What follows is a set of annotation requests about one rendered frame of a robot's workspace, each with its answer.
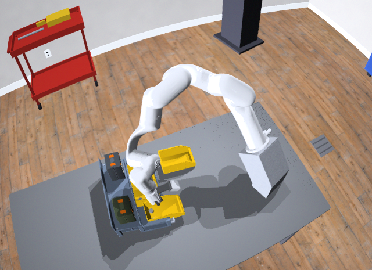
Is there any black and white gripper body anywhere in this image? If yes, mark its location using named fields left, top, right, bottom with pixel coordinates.
left=144, top=189, right=161, bottom=205

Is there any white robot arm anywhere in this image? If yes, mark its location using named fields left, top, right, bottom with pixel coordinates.
left=126, top=64, right=271, bottom=195

